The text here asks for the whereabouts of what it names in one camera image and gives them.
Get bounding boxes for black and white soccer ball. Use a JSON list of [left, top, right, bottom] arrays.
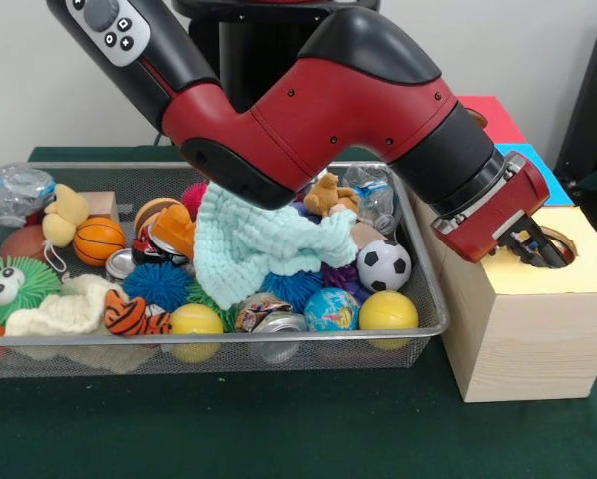
[[357, 239, 413, 292]]

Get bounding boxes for green spiky ball with eyes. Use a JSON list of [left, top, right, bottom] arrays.
[[0, 257, 63, 326]]

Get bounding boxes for dark green table cloth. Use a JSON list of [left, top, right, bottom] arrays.
[[0, 146, 597, 479]]

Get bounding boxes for cream knitted cloth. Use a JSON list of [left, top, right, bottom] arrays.
[[5, 275, 128, 338]]

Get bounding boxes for wooden box with three holes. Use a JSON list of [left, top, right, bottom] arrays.
[[408, 95, 597, 403]]

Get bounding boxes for small globe ball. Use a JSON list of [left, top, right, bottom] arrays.
[[304, 288, 361, 332]]

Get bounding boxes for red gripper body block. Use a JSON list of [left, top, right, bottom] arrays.
[[433, 152, 553, 265]]

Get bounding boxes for yellow ball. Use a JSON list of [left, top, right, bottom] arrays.
[[170, 303, 225, 362], [359, 290, 420, 350]]

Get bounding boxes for clear mesh bin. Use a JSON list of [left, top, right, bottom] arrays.
[[0, 161, 451, 380]]

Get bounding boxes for brown plush teddy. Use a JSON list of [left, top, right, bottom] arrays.
[[304, 173, 362, 217]]

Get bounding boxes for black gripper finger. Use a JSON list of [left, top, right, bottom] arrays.
[[498, 234, 561, 271], [518, 224, 577, 267]]

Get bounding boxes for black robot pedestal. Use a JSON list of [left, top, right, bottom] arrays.
[[172, 0, 381, 149]]

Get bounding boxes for blue spiky ball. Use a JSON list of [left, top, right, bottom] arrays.
[[261, 269, 325, 312], [122, 262, 192, 312]]

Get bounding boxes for mint green cloth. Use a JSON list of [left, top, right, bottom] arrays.
[[193, 182, 359, 310]]

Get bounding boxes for orange bumpy toy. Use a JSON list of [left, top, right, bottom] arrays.
[[149, 203, 197, 260]]

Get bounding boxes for small orange basketball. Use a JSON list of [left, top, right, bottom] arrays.
[[73, 217, 126, 268]]

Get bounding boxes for orange tiger plush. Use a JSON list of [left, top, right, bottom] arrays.
[[103, 289, 172, 337]]

